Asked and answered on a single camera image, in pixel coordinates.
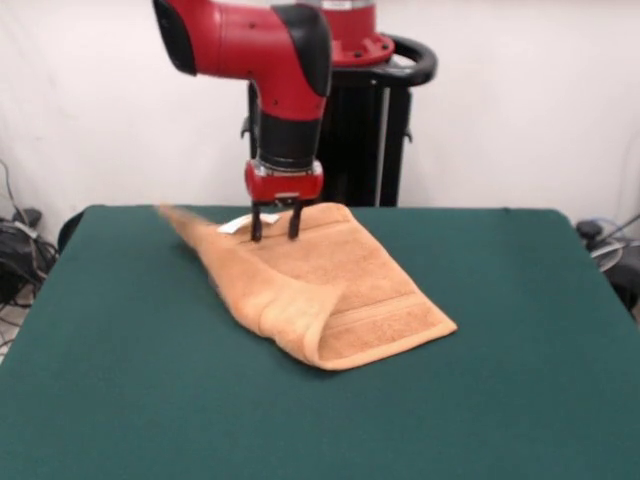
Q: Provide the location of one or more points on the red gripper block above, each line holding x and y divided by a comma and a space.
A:
280, 187

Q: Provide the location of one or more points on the tan terry towel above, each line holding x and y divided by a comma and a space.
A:
340, 280

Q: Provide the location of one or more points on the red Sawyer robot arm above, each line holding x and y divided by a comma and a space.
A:
250, 45

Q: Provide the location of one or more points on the dark green table cloth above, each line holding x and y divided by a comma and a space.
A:
150, 375

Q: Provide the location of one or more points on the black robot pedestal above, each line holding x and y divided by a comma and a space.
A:
360, 140

